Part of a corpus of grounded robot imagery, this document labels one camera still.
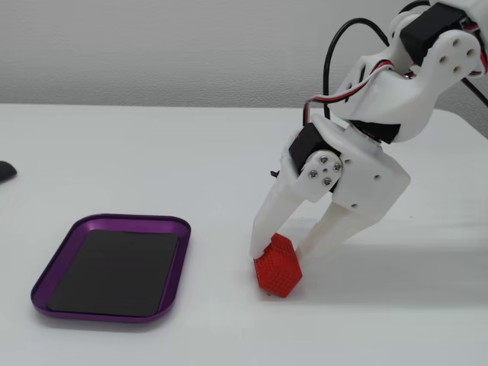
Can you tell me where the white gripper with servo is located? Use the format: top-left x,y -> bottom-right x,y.
249,114 -> 412,258

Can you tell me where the red textured cube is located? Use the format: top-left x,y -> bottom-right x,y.
252,233 -> 303,299

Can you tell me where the purple metal tray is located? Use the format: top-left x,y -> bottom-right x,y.
30,213 -> 192,326

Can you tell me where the black tray mat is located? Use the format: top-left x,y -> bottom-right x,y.
46,229 -> 181,318

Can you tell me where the black rounded object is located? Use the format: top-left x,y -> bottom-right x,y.
0,160 -> 18,185

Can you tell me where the red white servo wire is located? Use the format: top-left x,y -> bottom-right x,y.
303,59 -> 398,127

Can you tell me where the black cable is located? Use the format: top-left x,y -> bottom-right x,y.
325,18 -> 488,124

